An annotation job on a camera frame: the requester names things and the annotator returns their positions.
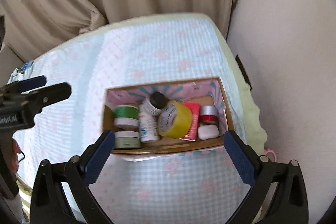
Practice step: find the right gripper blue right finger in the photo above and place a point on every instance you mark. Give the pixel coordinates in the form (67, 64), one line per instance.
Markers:
(253, 171)

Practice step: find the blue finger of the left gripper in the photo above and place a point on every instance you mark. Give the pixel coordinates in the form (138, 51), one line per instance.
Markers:
(33, 83)
(49, 95)

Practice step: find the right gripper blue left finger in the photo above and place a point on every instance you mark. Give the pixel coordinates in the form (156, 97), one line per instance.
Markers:
(84, 170)

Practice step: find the pale green cream jar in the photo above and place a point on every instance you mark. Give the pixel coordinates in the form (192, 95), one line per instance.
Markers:
(127, 140)

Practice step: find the white small case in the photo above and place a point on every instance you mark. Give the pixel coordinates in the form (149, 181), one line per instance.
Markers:
(209, 131)

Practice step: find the red silver jar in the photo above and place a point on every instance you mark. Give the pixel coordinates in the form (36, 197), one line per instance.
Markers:
(208, 114)

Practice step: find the black cap white bottle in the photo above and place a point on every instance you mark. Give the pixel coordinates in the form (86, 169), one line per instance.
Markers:
(154, 103)

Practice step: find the person left hand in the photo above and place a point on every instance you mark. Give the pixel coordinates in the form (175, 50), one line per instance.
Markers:
(16, 150)

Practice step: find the blue patterned cloth item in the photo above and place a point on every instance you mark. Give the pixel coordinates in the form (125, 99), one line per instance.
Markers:
(22, 73)

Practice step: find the pink hand mirror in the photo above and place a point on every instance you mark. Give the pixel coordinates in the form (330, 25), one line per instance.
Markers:
(271, 154)

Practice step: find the pale green mattress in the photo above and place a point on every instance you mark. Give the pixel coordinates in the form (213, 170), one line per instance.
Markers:
(241, 87)

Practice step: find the green white jar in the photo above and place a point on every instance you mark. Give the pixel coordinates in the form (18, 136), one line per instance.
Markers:
(126, 117)

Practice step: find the white pill bottle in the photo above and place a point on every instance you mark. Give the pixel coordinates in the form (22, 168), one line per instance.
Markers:
(147, 126)

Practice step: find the red pink box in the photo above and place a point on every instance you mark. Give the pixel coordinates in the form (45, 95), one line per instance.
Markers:
(193, 130)

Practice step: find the cardboard box pink lining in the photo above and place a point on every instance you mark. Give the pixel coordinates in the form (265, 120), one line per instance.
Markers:
(208, 91)

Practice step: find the yellow tape roll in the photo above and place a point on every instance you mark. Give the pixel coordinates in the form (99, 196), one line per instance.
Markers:
(175, 120)

